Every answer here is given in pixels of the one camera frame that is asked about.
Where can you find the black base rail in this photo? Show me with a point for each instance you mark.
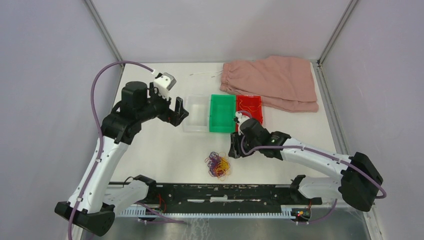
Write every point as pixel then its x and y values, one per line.
pixel 191 198

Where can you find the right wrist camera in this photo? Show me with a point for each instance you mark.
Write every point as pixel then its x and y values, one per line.
pixel 242 116

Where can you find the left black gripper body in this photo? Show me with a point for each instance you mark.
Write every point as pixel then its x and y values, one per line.
pixel 161 107

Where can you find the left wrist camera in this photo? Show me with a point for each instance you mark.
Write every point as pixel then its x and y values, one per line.
pixel 164 82

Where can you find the green plastic bin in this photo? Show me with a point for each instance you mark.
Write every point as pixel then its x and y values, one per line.
pixel 221 114

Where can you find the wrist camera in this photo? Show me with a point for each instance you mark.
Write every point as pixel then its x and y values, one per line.
pixel 242 116
pixel 164 82

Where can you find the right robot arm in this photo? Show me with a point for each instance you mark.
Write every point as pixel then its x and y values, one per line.
pixel 352 178

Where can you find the white slotted cable duct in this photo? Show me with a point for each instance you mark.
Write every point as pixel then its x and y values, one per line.
pixel 142 212

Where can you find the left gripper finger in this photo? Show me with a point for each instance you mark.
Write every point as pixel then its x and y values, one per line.
pixel 176 120
pixel 179 109

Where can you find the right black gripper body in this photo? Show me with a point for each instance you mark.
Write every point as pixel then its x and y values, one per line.
pixel 249 145

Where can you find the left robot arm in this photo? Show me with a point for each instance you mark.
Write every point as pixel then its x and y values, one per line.
pixel 89 207

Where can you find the white drawstring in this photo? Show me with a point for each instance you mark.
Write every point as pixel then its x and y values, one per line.
pixel 213 74

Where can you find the red plastic bin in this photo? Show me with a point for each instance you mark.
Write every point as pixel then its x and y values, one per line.
pixel 251 104

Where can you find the clear plastic bin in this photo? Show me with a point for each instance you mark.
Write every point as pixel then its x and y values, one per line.
pixel 198 107

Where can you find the pink cloth shorts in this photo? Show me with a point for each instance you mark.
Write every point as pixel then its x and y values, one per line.
pixel 284 83

